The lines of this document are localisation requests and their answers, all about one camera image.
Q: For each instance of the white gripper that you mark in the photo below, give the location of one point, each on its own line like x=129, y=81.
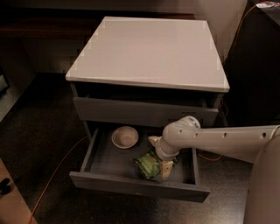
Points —
x=162, y=151

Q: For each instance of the green jalapeno chip bag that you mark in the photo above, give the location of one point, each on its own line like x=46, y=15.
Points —
x=149, y=164

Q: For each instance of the grey drawer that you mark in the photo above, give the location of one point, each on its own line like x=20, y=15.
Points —
x=111, y=169
x=139, y=113

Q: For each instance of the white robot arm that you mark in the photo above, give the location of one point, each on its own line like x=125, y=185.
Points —
x=259, y=145

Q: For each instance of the grey top drawer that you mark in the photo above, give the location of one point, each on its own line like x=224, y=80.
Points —
x=139, y=113

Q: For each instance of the grey drawer cabinet white top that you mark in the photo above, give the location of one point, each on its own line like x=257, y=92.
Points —
x=166, y=61

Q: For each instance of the beige bowl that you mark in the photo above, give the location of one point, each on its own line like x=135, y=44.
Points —
x=125, y=137

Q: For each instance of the wooden board corner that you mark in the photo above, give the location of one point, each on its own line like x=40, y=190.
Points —
x=13, y=209

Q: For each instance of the black clip object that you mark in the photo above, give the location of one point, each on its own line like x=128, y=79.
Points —
x=4, y=186

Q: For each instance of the dark wooden shelf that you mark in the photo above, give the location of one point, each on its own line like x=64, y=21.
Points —
x=63, y=26

